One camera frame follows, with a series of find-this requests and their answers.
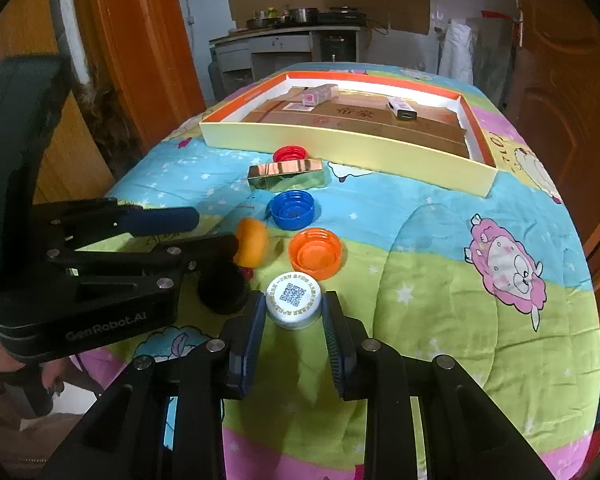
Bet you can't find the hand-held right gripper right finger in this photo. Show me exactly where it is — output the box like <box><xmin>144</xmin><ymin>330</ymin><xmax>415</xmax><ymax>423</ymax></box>
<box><xmin>320</xmin><ymin>291</ymin><xmax>556</xmax><ymax>480</ymax></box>

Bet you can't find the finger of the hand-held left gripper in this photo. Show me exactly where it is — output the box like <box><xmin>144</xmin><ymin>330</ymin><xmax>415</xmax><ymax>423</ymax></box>
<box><xmin>47</xmin><ymin>232</ymin><xmax>241</xmax><ymax>281</ymax></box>
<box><xmin>32</xmin><ymin>199</ymin><xmax>199</xmax><ymax>248</ymax></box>

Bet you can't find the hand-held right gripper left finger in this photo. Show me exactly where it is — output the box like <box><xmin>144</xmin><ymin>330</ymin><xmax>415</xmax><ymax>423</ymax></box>
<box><xmin>42</xmin><ymin>290</ymin><xmax>267</xmax><ymax>480</ymax></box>

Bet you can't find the black bottle cap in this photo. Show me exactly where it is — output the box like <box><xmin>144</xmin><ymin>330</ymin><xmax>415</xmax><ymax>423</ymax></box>
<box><xmin>197</xmin><ymin>265</ymin><xmax>251</xmax><ymax>316</ymax></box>

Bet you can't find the small orange bottle cap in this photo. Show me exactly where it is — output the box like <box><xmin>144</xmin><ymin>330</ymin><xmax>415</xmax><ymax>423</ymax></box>
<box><xmin>233</xmin><ymin>217</ymin><xmax>270</xmax><ymax>268</ymax></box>

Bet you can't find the white bottle cap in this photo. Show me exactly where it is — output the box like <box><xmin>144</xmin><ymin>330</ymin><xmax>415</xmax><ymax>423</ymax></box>
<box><xmin>265</xmin><ymin>271</ymin><xmax>326</xmax><ymax>331</ymax></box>

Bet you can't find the large orange bottle cap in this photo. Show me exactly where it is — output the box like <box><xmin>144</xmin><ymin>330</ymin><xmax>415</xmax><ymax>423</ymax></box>
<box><xmin>288</xmin><ymin>227</ymin><xmax>345</xmax><ymax>281</ymax></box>

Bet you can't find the red bottle cap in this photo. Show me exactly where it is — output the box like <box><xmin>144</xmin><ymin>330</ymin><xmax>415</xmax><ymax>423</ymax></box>
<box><xmin>273</xmin><ymin>145</ymin><xmax>308</xmax><ymax>163</ymax></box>

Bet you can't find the cream tray box orange rim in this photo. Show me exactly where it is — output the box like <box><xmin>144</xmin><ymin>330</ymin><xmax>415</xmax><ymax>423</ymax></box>
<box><xmin>200</xmin><ymin>71</ymin><xmax>501</xmax><ymax>198</ymax></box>

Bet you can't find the yellow wooden panel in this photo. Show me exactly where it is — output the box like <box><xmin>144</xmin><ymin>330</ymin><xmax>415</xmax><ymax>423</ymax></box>
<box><xmin>0</xmin><ymin>0</ymin><xmax>116</xmax><ymax>206</ymax></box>

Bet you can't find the blue bottle cap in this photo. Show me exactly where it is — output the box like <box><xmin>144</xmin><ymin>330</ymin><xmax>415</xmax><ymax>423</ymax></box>
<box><xmin>267</xmin><ymin>190</ymin><xmax>317</xmax><ymax>231</ymax></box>

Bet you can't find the printed cartoon blanket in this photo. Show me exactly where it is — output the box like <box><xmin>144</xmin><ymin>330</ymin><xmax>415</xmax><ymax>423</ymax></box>
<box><xmin>55</xmin><ymin>62</ymin><xmax>600</xmax><ymax>480</ymax></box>

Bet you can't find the clear pink-ended box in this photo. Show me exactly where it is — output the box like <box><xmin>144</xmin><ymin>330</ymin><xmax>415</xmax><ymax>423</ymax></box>
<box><xmin>300</xmin><ymin>85</ymin><xmax>338</xmax><ymax>107</ymax></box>

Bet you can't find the brown cardboard tray liner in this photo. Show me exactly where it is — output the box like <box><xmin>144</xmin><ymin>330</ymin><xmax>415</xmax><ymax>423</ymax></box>
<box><xmin>242</xmin><ymin>87</ymin><xmax>468</xmax><ymax>158</ymax></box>

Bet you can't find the kitchen counter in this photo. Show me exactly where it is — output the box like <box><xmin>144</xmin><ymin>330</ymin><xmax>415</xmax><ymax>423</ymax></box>
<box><xmin>210</xmin><ymin>25</ymin><xmax>371</xmax><ymax>101</ymax></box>

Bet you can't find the dark appliance under counter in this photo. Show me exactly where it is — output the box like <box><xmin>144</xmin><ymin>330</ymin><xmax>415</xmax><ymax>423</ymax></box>
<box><xmin>321</xmin><ymin>32</ymin><xmax>357</xmax><ymax>61</ymax></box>

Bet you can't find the white rectangular device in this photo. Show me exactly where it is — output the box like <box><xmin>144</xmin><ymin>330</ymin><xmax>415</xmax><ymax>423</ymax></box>
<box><xmin>385</xmin><ymin>96</ymin><xmax>420</xmax><ymax>122</ymax></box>

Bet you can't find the black stove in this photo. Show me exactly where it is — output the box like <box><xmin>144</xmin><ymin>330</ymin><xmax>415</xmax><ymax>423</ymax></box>
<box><xmin>317</xmin><ymin>7</ymin><xmax>368</xmax><ymax>26</ymax></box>

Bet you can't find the white plastic bag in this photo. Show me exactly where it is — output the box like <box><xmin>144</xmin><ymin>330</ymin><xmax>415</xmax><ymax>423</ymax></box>
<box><xmin>437</xmin><ymin>20</ymin><xmax>476</xmax><ymax>83</ymax></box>

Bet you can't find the orange wooden door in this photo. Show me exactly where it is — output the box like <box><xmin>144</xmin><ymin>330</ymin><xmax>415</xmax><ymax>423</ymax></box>
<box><xmin>505</xmin><ymin>0</ymin><xmax>600</xmax><ymax>311</ymax></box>

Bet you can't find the grey leaning panel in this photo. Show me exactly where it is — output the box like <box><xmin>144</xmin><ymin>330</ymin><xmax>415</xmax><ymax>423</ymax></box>
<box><xmin>467</xmin><ymin>17</ymin><xmax>518</xmax><ymax>106</ymax></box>

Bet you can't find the orange wooden door frame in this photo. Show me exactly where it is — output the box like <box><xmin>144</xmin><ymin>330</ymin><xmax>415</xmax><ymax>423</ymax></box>
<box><xmin>55</xmin><ymin>0</ymin><xmax>206</xmax><ymax>171</ymax></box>

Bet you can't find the metal door handle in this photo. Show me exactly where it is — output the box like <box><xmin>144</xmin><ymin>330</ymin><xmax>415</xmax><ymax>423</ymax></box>
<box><xmin>515</xmin><ymin>0</ymin><xmax>528</xmax><ymax>48</ymax></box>

